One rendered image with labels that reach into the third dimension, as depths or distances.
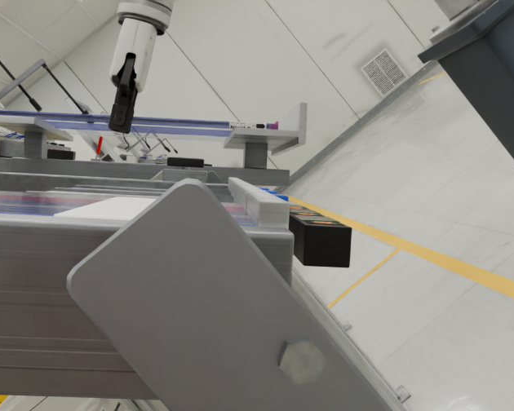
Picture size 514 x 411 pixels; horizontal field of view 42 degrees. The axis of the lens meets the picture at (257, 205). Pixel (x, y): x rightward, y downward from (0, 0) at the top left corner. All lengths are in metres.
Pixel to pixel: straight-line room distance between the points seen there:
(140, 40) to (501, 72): 0.53
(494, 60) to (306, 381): 0.70
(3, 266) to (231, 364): 0.09
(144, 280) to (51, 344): 0.06
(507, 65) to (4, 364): 0.71
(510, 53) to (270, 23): 7.74
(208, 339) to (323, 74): 8.34
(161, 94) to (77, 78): 1.05
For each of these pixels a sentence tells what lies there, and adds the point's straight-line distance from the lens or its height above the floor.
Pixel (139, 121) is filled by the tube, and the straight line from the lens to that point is 1.08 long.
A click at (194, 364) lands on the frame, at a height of 0.72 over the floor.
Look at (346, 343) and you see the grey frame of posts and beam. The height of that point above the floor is 0.44.
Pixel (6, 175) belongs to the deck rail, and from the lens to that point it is 0.95.
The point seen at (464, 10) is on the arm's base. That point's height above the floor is 0.71.
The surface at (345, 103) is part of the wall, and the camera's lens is 8.52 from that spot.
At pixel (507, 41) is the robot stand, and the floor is 0.66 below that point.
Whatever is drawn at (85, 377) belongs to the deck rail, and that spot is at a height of 0.73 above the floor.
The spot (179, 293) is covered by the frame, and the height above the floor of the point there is 0.74.
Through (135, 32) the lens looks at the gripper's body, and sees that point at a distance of 1.06.
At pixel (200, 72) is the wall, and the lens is 8.41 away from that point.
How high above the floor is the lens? 0.76
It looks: 5 degrees down
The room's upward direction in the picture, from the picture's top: 39 degrees counter-clockwise
